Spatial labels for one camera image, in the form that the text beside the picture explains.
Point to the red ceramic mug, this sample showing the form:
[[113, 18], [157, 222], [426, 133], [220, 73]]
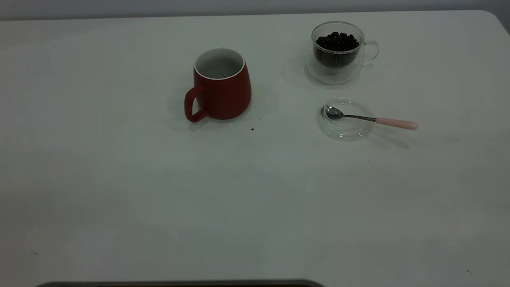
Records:
[[225, 97]]

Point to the dark coffee beans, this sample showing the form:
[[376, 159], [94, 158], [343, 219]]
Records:
[[336, 46]]

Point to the clear glass cup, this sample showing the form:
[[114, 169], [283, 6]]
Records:
[[368, 50]]

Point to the clear glass saucer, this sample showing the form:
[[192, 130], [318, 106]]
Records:
[[318, 77]]

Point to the clear round glass dish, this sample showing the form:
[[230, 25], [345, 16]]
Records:
[[346, 132]]

